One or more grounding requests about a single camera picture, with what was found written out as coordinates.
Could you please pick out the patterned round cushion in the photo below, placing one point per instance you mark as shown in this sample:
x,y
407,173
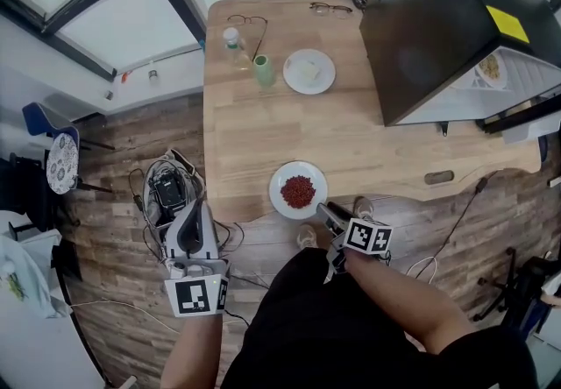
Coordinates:
x,y
62,164

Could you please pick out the black mini fridge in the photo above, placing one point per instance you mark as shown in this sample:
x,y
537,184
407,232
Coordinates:
x,y
421,28

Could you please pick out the white side desk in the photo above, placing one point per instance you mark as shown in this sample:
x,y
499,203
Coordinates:
x,y
35,348

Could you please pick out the person's left forearm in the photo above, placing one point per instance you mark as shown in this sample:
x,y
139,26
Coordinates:
x,y
193,356

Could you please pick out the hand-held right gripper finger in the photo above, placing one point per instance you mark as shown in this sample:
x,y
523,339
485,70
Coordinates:
x,y
341,215
329,221

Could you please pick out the clear plastic bag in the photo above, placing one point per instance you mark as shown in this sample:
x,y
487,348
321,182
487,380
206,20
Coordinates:
x,y
22,277

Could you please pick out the person's left shoe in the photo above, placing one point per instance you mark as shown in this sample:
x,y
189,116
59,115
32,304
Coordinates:
x,y
307,236

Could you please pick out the black-frame glasses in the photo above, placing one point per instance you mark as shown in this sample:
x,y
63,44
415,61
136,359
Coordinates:
x,y
331,7

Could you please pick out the small grey sill object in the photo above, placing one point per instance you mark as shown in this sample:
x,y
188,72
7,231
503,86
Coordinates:
x,y
109,94

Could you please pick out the person's shoe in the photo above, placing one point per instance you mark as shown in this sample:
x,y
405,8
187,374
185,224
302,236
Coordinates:
x,y
307,236
363,207

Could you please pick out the bags of equipment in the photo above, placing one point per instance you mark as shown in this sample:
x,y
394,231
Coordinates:
x,y
168,190

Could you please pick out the person's right shoe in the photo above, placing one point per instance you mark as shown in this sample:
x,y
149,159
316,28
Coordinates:
x,y
363,207

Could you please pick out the blue chair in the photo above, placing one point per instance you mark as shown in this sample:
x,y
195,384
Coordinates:
x,y
39,115

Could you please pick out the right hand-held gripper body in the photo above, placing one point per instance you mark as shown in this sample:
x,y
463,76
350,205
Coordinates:
x,y
368,236

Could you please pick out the person's black shorts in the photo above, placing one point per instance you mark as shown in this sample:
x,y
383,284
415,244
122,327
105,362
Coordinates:
x,y
315,334

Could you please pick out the clear plastic bottle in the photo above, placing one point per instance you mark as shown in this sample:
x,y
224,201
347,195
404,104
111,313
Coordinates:
x,y
234,45

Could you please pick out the white round plate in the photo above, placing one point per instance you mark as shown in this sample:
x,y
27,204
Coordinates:
x,y
502,82
293,82
298,169

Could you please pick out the small glass jar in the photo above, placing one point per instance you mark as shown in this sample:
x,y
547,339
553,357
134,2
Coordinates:
x,y
152,76

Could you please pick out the green cup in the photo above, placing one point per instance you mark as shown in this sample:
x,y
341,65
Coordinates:
x,y
264,72

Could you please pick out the small orange object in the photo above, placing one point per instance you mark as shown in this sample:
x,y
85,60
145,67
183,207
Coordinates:
x,y
125,76

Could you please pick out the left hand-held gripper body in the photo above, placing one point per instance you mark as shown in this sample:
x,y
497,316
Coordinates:
x,y
193,297

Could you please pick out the pile of green-brown grains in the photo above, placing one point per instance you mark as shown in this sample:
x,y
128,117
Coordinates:
x,y
490,67

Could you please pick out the black office chair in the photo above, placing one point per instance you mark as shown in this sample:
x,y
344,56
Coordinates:
x,y
521,286

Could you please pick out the person's right forearm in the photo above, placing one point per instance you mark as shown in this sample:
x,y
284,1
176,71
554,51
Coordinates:
x,y
412,313

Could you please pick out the large black-frame window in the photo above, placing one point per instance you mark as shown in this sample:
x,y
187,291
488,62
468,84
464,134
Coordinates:
x,y
109,28

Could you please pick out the dark red beans pile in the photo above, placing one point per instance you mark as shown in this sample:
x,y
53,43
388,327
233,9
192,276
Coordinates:
x,y
298,191

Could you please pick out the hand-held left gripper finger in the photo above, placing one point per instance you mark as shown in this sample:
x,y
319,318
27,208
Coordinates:
x,y
212,242
174,242

